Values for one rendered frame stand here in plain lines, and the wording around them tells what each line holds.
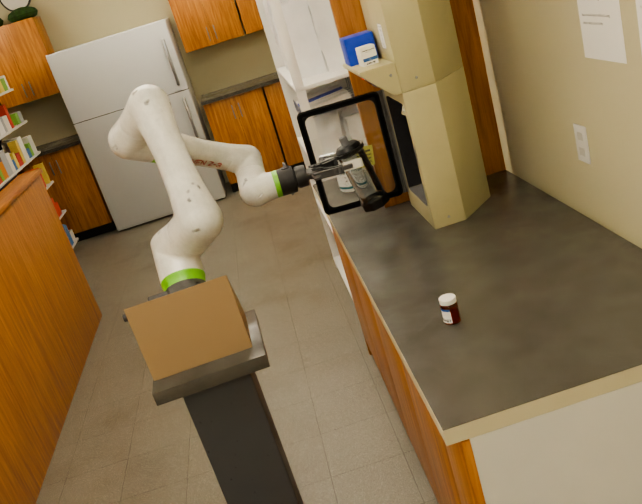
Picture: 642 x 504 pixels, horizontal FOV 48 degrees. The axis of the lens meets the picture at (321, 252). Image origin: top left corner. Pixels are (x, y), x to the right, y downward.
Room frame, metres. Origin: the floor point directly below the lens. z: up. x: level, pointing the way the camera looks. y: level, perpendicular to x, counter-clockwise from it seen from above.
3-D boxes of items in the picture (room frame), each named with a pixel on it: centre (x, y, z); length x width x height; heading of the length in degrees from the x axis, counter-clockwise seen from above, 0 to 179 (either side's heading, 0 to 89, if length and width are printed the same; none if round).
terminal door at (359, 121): (2.58, -0.21, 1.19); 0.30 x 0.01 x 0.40; 85
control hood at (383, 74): (2.41, -0.33, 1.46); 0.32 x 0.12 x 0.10; 2
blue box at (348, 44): (2.49, -0.32, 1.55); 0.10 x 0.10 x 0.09; 2
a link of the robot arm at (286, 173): (2.39, 0.04, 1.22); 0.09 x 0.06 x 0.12; 2
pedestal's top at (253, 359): (1.89, 0.40, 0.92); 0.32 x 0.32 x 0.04; 5
